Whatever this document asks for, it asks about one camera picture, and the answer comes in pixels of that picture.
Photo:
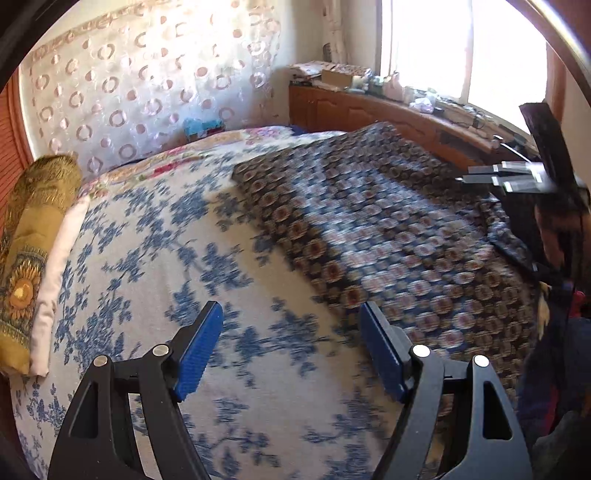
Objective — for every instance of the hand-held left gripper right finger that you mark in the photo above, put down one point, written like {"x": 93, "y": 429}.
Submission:
{"x": 383, "y": 350}

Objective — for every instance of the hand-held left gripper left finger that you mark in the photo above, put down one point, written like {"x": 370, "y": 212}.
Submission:
{"x": 198, "y": 350}

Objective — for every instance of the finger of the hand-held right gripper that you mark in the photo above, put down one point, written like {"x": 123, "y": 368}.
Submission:
{"x": 480, "y": 179}
{"x": 510, "y": 167}

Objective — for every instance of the navy medallion patterned garment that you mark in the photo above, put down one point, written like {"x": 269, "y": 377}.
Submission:
{"x": 369, "y": 221}

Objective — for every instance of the person's right hand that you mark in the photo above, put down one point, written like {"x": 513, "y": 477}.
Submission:
{"x": 551, "y": 230}

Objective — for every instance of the white blue floral bed sheet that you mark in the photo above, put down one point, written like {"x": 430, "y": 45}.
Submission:
{"x": 161, "y": 277}

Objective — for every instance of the pile of small items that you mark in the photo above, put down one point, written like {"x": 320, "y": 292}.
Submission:
{"x": 443, "y": 105}

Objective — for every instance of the window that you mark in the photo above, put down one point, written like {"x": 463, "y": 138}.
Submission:
{"x": 461, "y": 46}

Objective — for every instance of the wooden cabinet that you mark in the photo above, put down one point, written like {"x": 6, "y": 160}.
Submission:
{"x": 369, "y": 110}

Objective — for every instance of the pale pink pillow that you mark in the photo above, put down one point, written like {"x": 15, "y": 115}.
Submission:
{"x": 55, "y": 267}

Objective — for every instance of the cardboard box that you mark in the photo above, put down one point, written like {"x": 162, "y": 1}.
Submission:
{"x": 337, "y": 79}

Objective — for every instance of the navy blue blanket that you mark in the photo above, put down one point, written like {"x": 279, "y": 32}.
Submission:
{"x": 300, "y": 130}

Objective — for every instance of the floral fleece blanket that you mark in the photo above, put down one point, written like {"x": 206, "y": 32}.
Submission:
{"x": 184, "y": 153}

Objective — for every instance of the gold patterned pillow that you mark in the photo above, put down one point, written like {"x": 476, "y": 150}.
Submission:
{"x": 32, "y": 240}

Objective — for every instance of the patterned paper package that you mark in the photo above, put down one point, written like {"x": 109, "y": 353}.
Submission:
{"x": 305, "y": 70}

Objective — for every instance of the lace window curtain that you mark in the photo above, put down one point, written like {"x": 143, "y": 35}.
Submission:
{"x": 337, "y": 27}

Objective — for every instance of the blue toy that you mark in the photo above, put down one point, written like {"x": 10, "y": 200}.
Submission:
{"x": 203, "y": 128}

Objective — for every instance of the circle patterned sheer curtain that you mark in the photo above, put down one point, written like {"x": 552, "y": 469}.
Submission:
{"x": 138, "y": 83}

